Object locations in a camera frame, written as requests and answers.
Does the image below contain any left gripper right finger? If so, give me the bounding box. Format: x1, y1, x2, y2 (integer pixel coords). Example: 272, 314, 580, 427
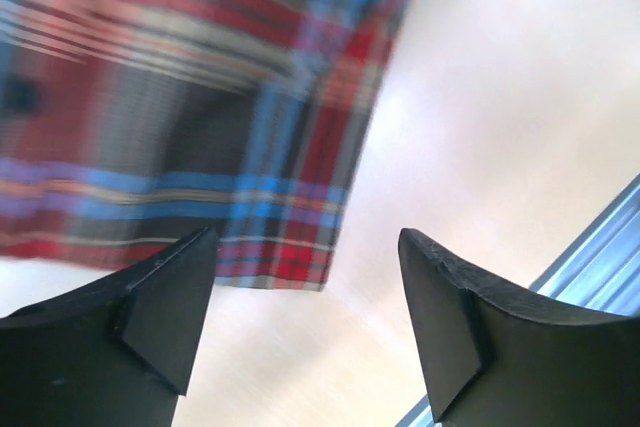
398, 228, 639, 426

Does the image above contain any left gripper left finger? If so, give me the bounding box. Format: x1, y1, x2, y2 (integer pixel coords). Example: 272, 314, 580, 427
1, 228, 218, 426

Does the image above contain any plaid long sleeve shirt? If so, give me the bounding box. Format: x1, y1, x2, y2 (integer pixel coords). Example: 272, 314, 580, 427
1, 0, 409, 291

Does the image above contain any aluminium front rail frame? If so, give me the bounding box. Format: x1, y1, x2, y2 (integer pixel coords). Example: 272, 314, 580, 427
402, 182, 639, 426

